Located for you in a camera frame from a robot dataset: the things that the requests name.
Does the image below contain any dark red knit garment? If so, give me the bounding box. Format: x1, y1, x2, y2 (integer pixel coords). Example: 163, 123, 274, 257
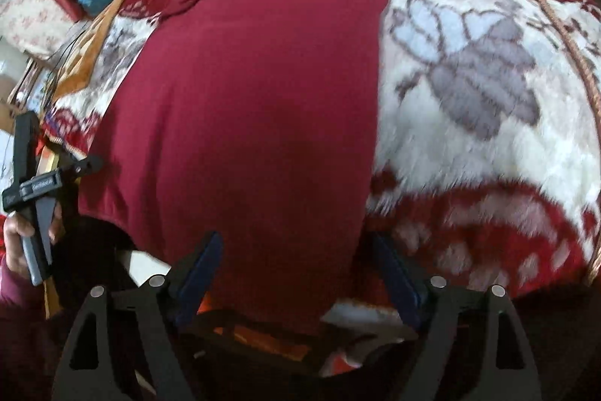
79, 0, 389, 334

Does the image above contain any orange checkered plush blanket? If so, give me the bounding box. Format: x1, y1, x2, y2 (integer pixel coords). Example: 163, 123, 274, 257
52, 0, 123, 102

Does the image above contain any floral pillow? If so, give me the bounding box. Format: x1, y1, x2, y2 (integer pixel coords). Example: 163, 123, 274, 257
1, 0, 76, 58

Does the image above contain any black cable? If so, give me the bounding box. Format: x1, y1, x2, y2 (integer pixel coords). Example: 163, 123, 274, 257
27, 24, 95, 111

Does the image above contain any dark red sleeve forearm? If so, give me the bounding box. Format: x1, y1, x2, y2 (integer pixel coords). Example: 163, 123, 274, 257
1, 257, 53, 400

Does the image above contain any person's left hand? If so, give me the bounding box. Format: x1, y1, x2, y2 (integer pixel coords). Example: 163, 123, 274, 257
3, 204, 64, 279

